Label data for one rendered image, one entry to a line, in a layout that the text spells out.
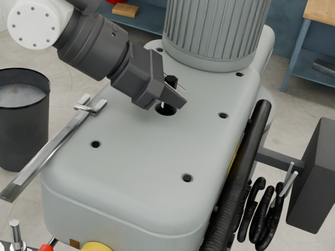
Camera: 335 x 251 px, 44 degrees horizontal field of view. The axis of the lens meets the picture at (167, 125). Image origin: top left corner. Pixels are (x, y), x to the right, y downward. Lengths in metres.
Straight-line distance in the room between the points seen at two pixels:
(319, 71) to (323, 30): 0.60
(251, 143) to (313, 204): 0.28
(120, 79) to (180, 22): 0.24
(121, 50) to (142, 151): 0.15
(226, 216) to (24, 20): 0.41
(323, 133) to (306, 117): 3.26
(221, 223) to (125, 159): 0.18
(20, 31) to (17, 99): 2.51
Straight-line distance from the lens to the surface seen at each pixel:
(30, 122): 2.93
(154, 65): 0.65
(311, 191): 1.01
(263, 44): 1.31
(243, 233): 1.13
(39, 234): 2.88
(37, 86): 3.20
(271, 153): 1.08
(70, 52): 0.61
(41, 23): 0.58
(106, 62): 0.61
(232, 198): 0.70
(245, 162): 0.77
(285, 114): 4.24
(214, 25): 0.79
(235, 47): 0.82
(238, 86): 0.81
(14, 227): 1.24
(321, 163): 0.97
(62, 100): 3.91
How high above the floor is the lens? 2.31
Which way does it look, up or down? 38 degrees down
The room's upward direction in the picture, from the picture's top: 10 degrees clockwise
